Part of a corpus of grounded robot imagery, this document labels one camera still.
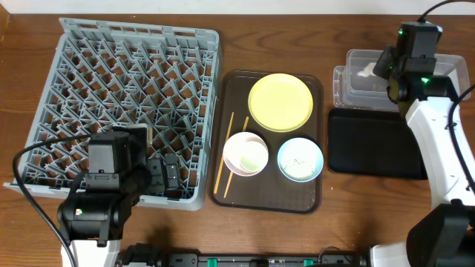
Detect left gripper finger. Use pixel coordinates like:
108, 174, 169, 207
147, 159, 166, 194
164, 154, 182, 199

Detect white napkin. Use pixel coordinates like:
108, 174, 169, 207
357, 62, 376, 78

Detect pink white bowl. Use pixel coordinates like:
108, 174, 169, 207
224, 132, 269, 177

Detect light blue bowl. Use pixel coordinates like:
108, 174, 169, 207
277, 137, 324, 182

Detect small white green cup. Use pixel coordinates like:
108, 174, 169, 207
240, 141, 268, 172

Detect rice grains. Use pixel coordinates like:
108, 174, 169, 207
281, 159, 315, 181

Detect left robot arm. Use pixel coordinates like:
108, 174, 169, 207
57, 124, 180, 266

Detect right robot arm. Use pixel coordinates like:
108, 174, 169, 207
368, 22, 474, 266

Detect grey plastic dishwasher rack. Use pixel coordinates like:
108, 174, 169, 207
19, 18, 222, 211

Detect black waste tray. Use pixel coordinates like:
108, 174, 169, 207
327, 108, 428, 180

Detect clear plastic bin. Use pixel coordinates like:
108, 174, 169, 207
332, 49, 471, 112

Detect left wooden chopstick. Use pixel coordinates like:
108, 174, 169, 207
213, 111, 235, 194

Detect dark brown serving tray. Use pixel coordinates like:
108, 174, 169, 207
209, 70, 324, 214

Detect yellow plate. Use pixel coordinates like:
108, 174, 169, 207
248, 73, 313, 133

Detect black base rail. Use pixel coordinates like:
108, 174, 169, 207
114, 243, 370, 267

